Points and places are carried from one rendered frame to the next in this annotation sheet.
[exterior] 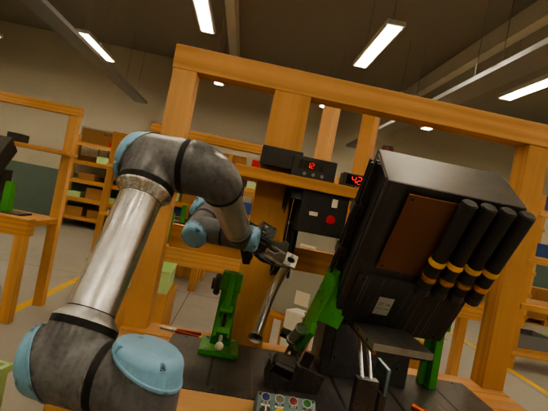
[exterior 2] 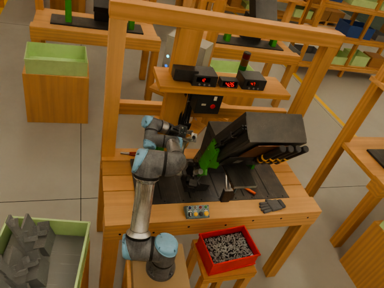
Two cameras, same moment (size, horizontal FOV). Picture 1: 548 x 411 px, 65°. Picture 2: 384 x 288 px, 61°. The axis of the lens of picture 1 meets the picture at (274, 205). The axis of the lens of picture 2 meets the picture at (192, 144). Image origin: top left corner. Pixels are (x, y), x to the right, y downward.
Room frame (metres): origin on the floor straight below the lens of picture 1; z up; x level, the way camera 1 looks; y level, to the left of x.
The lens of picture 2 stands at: (-0.17, 0.48, 2.47)
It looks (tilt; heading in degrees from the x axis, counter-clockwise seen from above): 37 degrees down; 340
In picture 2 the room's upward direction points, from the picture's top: 16 degrees clockwise
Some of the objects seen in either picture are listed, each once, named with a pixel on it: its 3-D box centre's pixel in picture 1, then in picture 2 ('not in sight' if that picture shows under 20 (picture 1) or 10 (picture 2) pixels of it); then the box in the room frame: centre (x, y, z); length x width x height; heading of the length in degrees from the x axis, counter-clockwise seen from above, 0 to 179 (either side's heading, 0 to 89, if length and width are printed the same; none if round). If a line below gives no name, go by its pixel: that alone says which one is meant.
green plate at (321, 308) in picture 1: (330, 300); (213, 156); (1.32, -0.23, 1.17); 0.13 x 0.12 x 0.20; 94
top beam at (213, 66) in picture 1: (367, 99); (238, 25); (1.68, -0.28, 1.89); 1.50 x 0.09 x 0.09; 94
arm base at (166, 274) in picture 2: not in sight; (162, 262); (0.70, 0.15, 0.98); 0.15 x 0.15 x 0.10
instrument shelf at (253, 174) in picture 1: (351, 194); (223, 83); (1.64, -0.28, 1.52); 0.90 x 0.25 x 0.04; 94
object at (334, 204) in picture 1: (320, 214); (206, 99); (1.58, -0.17, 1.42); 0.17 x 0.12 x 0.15; 94
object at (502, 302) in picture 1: (340, 233); (215, 100); (1.68, -0.28, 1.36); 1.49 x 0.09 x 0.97; 94
